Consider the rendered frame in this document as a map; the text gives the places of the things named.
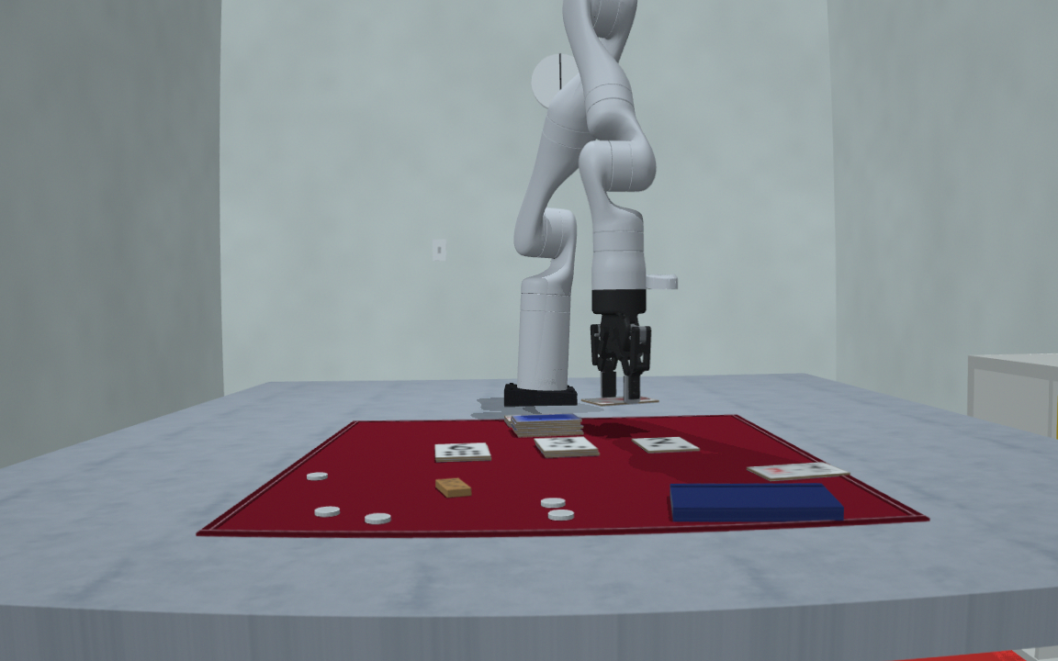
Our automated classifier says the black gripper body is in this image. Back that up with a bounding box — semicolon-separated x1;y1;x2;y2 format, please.
591;289;647;352

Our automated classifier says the white playing card with red symbols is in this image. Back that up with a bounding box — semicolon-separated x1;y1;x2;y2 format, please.
581;397;659;407

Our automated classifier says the dark red play mat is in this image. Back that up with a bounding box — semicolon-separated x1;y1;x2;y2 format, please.
197;414;930;535
216;416;908;531

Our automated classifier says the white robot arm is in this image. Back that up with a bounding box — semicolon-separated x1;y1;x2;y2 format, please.
513;0;678;391

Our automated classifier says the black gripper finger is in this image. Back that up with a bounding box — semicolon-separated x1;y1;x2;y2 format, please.
591;324;618;398
609;324;651;404

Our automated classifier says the blue playing card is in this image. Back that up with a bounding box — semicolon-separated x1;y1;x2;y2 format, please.
512;414;582;424

